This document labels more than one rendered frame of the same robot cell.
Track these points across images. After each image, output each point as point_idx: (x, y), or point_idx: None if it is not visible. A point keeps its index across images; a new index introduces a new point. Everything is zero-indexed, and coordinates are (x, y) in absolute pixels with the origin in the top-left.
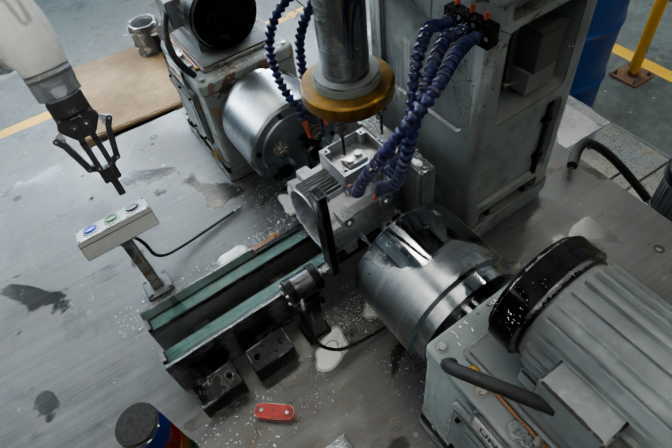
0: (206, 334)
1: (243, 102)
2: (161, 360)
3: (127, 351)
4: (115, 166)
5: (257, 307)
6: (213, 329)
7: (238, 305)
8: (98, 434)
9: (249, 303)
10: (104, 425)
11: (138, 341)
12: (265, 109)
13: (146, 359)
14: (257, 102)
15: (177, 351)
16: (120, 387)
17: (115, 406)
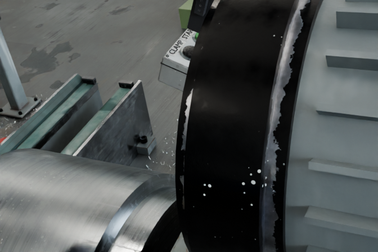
0: (60, 108)
1: (104, 164)
2: (85, 76)
3: (177, 113)
4: None
5: (10, 136)
6: (55, 113)
7: (41, 136)
8: (143, 80)
9: (28, 143)
10: (144, 84)
11: (175, 122)
12: (23, 157)
13: (152, 119)
14: (55, 163)
15: (80, 89)
16: (155, 99)
17: (147, 92)
